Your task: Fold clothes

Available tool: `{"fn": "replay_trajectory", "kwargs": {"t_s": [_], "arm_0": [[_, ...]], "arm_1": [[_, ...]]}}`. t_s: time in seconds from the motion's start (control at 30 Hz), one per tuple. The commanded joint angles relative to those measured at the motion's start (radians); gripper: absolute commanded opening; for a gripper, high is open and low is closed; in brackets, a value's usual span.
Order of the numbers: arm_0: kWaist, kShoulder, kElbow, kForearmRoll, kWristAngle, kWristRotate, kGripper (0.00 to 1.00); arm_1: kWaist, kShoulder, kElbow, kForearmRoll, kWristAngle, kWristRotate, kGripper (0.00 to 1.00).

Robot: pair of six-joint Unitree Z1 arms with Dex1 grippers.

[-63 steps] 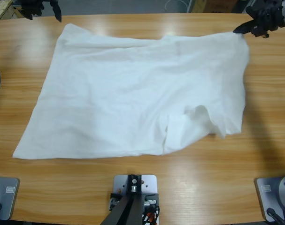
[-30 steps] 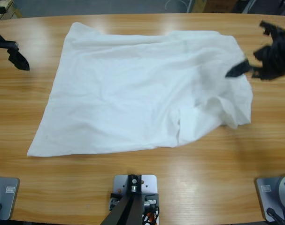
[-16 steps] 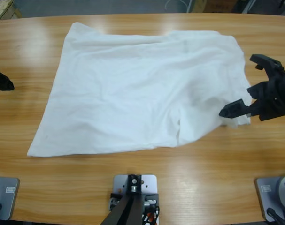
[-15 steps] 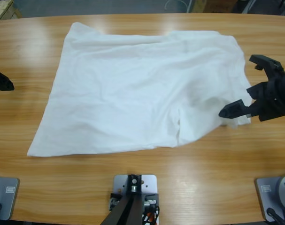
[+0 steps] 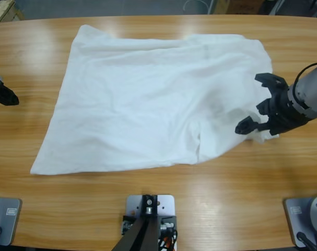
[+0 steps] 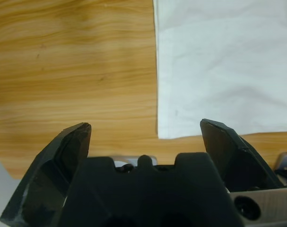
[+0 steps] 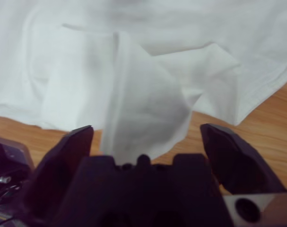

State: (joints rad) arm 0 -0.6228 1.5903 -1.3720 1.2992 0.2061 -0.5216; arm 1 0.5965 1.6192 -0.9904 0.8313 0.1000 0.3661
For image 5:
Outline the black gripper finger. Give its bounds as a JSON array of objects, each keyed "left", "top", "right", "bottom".
[{"left": 0, "top": 75, "right": 20, "bottom": 106}]

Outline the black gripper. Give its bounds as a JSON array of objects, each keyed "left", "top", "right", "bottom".
[{"left": 235, "top": 86, "right": 309, "bottom": 135}]

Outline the white T-shirt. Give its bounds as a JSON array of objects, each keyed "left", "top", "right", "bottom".
[{"left": 30, "top": 24, "right": 280, "bottom": 176}]

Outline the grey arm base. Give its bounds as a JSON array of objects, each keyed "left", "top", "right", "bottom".
[
  {"left": 0, "top": 197, "right": 22, "bottom": 247},
  {"left": 283, "top": 193, "right": 317, "bottom": 248}
]

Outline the light wooden pallet stack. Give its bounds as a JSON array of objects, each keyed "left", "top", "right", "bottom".
[{"left": 0, "top": 0, "right": 25, "bottom": 24}]

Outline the grey metal stand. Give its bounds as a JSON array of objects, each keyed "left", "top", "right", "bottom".
[{"left": 267, "top": 0, "right": 287, "bottom": 15}]

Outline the dark brown cardboard box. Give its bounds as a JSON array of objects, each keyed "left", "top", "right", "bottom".
[{"left": 227, "top": 0, "right": 261, "bottom": 14}]

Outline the light brown cardboard box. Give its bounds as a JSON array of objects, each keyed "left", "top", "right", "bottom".
[{"left": 213, "top": 0, "right": 231, "bottom": 14}]

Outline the dark grey chair base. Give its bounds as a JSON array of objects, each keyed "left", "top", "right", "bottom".
[{"left": 308, "top": 0, "right": 317, "bottom": 18}]

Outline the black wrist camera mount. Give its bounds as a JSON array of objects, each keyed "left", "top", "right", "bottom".
[{"left": 254, "top": 73, "right": 291, "bottom": 97}]

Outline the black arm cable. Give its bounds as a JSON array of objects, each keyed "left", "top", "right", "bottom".
[{"left": 293, "top": 61, "right": 317, "bottom": 89}]

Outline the white cable loop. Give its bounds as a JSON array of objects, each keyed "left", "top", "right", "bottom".
[{"left": 183, "top": 0, "right": 214, "bottom": 14}]

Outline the white mount block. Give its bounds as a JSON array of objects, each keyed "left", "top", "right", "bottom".
[{"left": 121, "top": 193, "right": 179, "bottom": 251}]

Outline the dark post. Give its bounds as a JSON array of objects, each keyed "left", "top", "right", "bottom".
[{"left": 113, "top": 193, "right": 159, "bottom": 251}]

